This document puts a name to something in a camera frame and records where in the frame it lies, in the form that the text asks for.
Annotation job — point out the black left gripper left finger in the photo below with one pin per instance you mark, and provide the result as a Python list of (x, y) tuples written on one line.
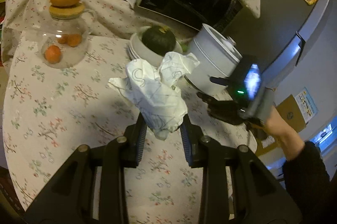
[(136, 136)]

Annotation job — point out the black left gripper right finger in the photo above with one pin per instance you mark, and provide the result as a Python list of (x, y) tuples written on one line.
[(195, 152)]

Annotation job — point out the white paper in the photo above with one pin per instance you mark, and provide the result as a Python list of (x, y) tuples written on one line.
[(155, 92)]

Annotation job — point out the person's right forearm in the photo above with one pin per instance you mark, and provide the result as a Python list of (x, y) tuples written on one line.
[(306, 178)]

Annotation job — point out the person's right hand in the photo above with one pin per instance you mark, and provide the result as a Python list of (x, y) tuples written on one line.
[(275, 125)]

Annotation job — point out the white electric cooking pot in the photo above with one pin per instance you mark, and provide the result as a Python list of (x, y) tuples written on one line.
[(218, 57)]

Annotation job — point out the lower cardboard box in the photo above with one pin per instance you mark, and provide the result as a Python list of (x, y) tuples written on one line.
[(290, 112)]

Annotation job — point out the white stacked bowls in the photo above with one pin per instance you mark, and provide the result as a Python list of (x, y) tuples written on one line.
[(137, 50)]

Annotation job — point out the floral tablecloth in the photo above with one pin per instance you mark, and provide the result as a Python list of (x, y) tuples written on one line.
[(49, 112)]

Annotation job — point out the dark green squash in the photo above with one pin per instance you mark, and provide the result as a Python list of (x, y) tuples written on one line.
[(159, 39)]

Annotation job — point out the clear glass jar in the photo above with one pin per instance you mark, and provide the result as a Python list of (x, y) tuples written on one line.
[(45, 35)]

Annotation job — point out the small tangerine in jar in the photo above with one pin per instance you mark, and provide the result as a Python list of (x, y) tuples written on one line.
[(53, 54)]

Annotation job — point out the cork jar lid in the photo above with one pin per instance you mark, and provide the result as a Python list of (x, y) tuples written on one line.
[(66, 12)]

